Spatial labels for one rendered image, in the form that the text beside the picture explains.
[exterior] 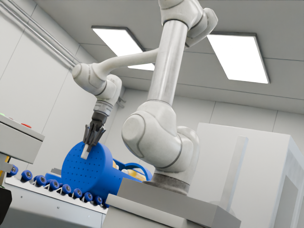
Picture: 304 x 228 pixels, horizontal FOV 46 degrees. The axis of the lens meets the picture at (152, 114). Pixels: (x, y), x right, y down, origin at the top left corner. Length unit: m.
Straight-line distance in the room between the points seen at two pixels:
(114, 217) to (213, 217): 0.37
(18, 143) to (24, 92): 4.77
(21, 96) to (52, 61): 0.83
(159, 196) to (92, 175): 0.52
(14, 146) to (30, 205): 0.42
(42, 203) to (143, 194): 0.44
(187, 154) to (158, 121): 0.21
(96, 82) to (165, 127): 0.56
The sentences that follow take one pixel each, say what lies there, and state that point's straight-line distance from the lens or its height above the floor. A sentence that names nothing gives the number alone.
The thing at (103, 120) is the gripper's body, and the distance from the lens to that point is 1.81.
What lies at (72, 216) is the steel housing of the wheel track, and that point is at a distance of 1.70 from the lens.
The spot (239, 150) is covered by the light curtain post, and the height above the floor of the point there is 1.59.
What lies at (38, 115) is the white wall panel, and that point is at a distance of 6.20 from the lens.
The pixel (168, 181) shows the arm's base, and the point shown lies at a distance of 1.41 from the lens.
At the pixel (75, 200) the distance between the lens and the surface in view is 1.71.
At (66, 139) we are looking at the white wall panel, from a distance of 6.78.
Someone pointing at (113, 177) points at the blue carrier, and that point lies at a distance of 1.81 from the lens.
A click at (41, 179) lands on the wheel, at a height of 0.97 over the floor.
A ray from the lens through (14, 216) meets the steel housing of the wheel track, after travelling 1.51.
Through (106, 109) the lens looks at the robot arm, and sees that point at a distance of 1.82.
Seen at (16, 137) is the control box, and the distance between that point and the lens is 1.17.
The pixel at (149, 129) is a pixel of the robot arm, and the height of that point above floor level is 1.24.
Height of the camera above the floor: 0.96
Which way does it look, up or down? 15 degrees up
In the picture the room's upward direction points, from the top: 19 degrees clockwise
